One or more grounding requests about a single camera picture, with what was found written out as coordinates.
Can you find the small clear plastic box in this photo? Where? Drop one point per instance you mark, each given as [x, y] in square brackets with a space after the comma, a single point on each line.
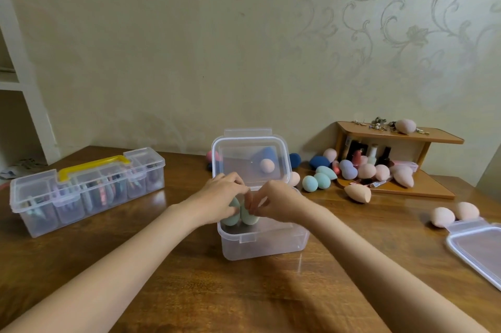
[266, 244]

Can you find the pile of makeup sponges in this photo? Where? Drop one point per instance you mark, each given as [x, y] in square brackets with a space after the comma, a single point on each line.
[358, 192]

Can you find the slim silver cosmetic stick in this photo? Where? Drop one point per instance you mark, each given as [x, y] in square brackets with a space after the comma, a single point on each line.
[381, 182]

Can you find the white cosmetic bottle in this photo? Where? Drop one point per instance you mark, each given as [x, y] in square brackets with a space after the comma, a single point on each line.
[372, 153]

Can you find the small wooden rack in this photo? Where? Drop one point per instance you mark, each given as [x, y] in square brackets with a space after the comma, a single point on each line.
[442, 136]

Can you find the person's left forearm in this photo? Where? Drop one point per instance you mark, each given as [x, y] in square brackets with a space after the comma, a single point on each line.
[90, 282]

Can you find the person's left hand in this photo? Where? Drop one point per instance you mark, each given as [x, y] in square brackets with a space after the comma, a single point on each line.
[213, 199]

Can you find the puffs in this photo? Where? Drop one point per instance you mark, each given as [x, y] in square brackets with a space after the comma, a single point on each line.
[101, 195]

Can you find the pile of metal hair clips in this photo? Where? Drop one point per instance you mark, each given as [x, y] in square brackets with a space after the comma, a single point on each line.
[377, 123]

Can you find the white shelf unit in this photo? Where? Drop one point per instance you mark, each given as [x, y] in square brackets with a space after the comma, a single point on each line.
[27, 90]

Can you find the crumpled printed paper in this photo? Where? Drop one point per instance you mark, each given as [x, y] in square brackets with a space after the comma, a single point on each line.
[23, 167]

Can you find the person's right hand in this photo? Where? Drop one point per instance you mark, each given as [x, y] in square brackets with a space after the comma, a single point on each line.
[278, 201]

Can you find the pale green door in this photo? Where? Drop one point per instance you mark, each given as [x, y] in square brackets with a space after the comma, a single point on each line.
[491, 176]

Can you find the person's right forearm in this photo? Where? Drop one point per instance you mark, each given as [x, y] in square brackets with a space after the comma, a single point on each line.
[383, 278]

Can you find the beige sponge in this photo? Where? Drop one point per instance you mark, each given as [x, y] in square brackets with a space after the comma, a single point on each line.
[405, 126]

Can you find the large clear plastic container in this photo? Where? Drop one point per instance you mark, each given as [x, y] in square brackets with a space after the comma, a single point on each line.
[477, 250]

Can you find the pink cosmetic bottle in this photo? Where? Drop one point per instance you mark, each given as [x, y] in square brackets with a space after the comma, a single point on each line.
[357, 157]

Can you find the clear divided organizer box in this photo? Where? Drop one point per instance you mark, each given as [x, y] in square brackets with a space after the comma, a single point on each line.
[43, 219]

